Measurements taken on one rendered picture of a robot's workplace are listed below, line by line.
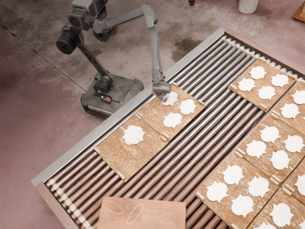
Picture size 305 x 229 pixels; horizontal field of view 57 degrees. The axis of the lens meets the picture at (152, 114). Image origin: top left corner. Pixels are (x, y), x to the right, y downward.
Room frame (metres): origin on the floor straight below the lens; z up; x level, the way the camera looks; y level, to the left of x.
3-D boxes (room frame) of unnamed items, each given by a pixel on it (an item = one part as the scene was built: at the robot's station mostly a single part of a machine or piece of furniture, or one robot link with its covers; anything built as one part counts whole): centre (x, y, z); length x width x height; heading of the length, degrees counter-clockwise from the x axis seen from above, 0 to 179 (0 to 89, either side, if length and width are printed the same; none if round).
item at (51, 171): (1.41, 0.05, 0.89); 2.08 x 0.09 x 0.06; 128
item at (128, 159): (0.96, 0.18, 0.93); 0.41 x 0.35 x 0.02; 127
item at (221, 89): (1.08, -0.21, 0.90); 1.95 x 0.05 x 0.05; 128
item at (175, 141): (1.04, -0.24, 0.90); 1.95 x 0.05 x 0.05; 128
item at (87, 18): (1.71, 0.34, 1.45); 0.09 x 0.08 x 0.12; 151
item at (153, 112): (1.22, -0.14, 0.93); 0.41 x 0.35 x 0.02; 128
